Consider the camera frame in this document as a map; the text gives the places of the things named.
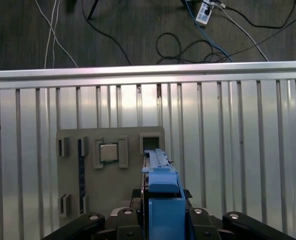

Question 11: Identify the white power strip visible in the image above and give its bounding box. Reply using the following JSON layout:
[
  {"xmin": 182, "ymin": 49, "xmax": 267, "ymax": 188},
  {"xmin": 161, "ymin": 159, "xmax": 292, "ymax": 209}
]
[{"xmin": 195, "ymin": 0, "xmax": 215, "ymax": 27}]

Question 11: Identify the looped black cable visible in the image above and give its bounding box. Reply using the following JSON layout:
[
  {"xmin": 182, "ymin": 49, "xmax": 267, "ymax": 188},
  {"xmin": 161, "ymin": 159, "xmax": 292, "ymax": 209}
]
[{"xmin": 155, "ymin": 31, "xmax": 234, "ymax": 64}]

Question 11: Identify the grey parts rack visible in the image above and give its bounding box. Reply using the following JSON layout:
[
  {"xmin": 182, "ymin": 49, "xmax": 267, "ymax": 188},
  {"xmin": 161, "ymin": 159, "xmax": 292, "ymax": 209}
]
[{"xmin": 56, "ymin": 126, "xmax": 166, "ymax": 220}]

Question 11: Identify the RAM stick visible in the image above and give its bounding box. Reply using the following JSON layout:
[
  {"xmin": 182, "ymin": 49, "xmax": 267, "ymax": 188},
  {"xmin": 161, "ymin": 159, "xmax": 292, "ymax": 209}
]
[{"xmin": 77, "ymin": 138, "xmax": 86, "ymax": 216}]

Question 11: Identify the hard disk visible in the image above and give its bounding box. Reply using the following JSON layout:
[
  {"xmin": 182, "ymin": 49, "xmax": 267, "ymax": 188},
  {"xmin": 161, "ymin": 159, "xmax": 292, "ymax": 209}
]
[{"xmin": 140, "ymin": 148, "xmax": 188, "ymax": 240}]

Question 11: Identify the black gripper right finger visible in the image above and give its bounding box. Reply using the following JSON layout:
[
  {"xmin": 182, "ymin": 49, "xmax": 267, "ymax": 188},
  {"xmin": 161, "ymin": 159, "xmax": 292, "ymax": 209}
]
[{"xmin": 183, "ymin": 189, "xmax": 296, "ymax": 240}]

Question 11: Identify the silver CPU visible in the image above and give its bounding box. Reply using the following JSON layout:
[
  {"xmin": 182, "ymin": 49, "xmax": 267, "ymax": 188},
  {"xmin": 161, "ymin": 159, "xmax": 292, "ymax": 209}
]
[{"xmin": 99, "ymin": 142, "xmax": 119, "ymax": 164}]

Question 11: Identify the white cable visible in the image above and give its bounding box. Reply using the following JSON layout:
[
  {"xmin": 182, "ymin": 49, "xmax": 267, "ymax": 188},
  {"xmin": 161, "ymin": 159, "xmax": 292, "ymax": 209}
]
[
  {"xmin": 34, "ymin": 0, "xmax": 78, "ymax": 68},
  {"xmin": 212, "ymin": 1, "xmax": 269, "ymax": 63},
  {"xmin": 44, "ymin": 0, "xmax": 61, "ymax": 69}
]

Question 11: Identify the blue cable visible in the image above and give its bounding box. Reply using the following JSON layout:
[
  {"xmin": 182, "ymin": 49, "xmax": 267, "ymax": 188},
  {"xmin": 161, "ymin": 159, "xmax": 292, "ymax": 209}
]
[{"xmin": 184, "ymin": 0, "xmax": 234, "ymax": 63}]

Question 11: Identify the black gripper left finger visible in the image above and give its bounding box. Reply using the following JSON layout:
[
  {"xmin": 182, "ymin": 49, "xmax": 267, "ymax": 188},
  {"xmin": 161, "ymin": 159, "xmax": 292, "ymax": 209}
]
[{"xmin": 41, "ymin": 188, "xmax": 145, "ymax": 240}]

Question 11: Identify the black metal leg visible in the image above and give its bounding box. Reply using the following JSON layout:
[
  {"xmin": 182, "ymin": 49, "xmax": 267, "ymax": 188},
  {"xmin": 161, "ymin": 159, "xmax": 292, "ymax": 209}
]
[{"xmin": 87, "ymin": 0, "xmax": 100, "ymax": 20}]

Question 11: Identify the aluminium table edge rail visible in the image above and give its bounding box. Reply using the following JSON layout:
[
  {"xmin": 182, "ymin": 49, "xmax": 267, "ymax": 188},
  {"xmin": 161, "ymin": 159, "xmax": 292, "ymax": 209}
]
[{"xmin": 0, "ymin": 60, "xmax": 296, "ymax": 90}]

